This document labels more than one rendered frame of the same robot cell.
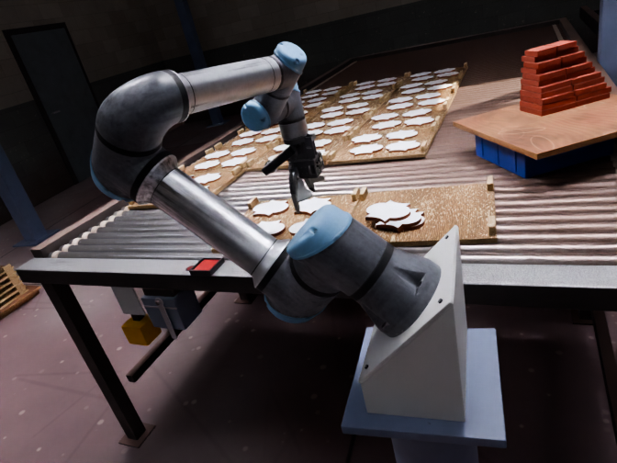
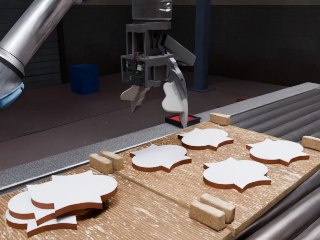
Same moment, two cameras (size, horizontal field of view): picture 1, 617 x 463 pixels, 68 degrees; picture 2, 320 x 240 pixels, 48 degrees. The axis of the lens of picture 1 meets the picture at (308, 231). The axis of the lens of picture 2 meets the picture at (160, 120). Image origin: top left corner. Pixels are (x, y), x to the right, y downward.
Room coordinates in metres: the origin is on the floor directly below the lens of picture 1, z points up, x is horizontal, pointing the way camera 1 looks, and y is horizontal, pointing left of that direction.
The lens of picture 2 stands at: (1.50, -0.68, 1.26)
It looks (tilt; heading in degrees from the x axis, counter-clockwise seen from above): 18 degrees down; 110
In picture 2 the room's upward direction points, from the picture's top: straight up
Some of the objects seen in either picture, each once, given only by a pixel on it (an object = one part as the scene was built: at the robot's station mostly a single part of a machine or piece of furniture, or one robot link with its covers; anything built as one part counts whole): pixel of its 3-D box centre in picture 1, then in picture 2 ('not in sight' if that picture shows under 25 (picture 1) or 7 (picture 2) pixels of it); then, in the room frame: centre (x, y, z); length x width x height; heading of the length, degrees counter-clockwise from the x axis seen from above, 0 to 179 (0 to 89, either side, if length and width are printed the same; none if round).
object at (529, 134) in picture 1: (559, 118); not in sight; (1.43, -0.89, 1.03); 0.50 x 0.50 x 0.02; 4
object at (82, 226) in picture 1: (269, 115); not in sight; (3.44, 0.07, 0.90); 4.04 x 0.06 x 0.10; 152
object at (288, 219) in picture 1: (290, 221); (218, 159); (1.38, 0.05, 0.93); 0.41 x 0.35 x 0.02; 66
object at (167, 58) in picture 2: (303, 156); (149, 54); (1.25, -0.04, 1.17); 0.09 x 0.08 x 0.12; 66
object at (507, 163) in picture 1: (539, 141); not in sight; (1.44, -0.82, 0.97); 0.31 x 0.31 x 0.10; 4
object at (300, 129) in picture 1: (294, 129); (153, 10); (1.25, -0.03, 1.25); 0.08 x 0.08 x 0.05
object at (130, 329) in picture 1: (133, 310); not in sight; (1.39, 0.66, 0.74); 0.09 x 0.08 x 0.24; 62
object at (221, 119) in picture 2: not in sight; (220, 118); (1.34, 0.28, 0.95); 0.06 x 0.02 x 0.03; 156
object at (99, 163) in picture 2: not in sight; (100, 163); (1.16, -0.10, 0.95); 0.06 x 0.02 x 0.03; 156
